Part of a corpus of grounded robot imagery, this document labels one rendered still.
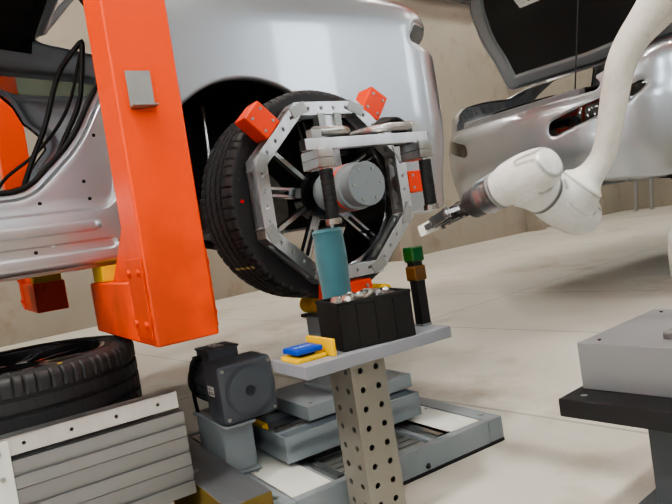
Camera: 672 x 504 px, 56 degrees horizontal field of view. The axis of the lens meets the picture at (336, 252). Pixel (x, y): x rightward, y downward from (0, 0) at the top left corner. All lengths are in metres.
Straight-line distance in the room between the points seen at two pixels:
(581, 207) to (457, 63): 11.24
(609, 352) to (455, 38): 11.59
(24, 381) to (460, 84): 11.48
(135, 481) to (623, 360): 1.17
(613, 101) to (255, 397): 1.20
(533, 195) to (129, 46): 1.01
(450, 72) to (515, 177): 11.06
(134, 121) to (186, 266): 0.37
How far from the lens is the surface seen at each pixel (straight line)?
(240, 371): 1.82
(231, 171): 1.85
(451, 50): 12.67
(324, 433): 1.93
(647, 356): 1.45
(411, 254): 1.64
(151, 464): 1.71
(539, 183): 1.44
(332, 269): 1.73
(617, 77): 1.50
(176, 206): 1.59
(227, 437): 1.90
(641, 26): 1.49
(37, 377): 1.73
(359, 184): 1.77
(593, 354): 1.50
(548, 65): 5.58
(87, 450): 1.66
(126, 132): 1.59
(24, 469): 1.65
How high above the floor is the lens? 0.75
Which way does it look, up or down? 2 degrees down
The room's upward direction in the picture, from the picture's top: 9 degrees counter-clockwise
